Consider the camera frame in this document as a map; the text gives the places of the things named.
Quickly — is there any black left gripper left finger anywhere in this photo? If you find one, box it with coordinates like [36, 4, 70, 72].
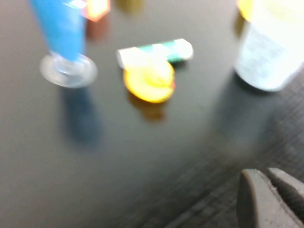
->
[236, 169, 297, 228]

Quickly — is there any orange foam cube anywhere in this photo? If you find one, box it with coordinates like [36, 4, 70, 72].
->
[84, 0, 112, 22]

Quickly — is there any light blue plastic cup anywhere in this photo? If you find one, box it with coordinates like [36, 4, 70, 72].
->
[233, 20, 304, 93]

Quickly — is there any white green glue stick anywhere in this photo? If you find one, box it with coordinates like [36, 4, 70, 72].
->
[116, 38, 194, 69]

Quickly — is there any yellow rubber duck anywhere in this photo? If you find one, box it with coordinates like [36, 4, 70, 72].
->
[122, 59, 176, 104]

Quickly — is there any tall measuring cup blue paper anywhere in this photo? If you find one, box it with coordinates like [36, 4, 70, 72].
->
[28, 0, 98, 88]

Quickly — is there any yellow plastic cup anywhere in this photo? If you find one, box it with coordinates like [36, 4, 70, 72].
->
[237, 0, 256, 22]

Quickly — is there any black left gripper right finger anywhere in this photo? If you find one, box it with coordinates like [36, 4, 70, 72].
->
[267, 167, 304, 226]

